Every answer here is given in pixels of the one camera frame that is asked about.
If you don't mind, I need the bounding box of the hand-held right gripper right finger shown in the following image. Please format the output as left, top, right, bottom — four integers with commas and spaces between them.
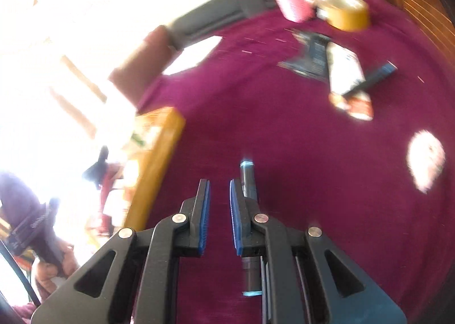
229, 179, 408, 324

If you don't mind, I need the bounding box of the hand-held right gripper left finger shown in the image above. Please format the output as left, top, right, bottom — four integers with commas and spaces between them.
30, 179, 211, 324

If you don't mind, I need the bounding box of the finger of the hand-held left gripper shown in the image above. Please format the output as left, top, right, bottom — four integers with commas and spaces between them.
82, 146, 111, 189

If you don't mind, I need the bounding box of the black pen with teal cap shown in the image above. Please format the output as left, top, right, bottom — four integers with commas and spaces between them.
239, 158, 265, 298

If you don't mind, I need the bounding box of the yellow taped cardboard box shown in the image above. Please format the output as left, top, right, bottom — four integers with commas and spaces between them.
85, 106, 186, 236

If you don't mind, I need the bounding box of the person's left hand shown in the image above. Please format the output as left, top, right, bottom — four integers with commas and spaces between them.
31, 240, 82, 298

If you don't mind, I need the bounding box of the maroon upholstered chair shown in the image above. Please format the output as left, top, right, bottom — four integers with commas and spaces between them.
108, 25, 178, 106

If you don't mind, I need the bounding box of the white paper booklet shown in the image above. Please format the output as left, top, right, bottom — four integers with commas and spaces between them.
164, 37, 221, 76

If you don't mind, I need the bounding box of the black foil packet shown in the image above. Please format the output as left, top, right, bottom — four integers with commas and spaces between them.
277, 28, 333, 79

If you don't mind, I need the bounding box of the white tube with barcode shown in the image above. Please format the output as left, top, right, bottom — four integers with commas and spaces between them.
326, 42, 367, 95

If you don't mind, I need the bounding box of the black leather sofa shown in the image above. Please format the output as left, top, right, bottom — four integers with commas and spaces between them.
167, 0, 367, 51

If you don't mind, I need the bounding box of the pink fluffy ball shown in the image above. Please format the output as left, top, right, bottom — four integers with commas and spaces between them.
406, 130, 446, 193

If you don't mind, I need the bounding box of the yellow tape roll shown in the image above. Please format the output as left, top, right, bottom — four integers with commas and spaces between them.
325, 0, 371, 32

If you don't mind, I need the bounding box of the wooden ledge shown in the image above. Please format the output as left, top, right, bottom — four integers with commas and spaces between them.
394, 0, 448, 44

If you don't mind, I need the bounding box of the black cable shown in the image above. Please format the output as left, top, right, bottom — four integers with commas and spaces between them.
0, 239, 41, 308

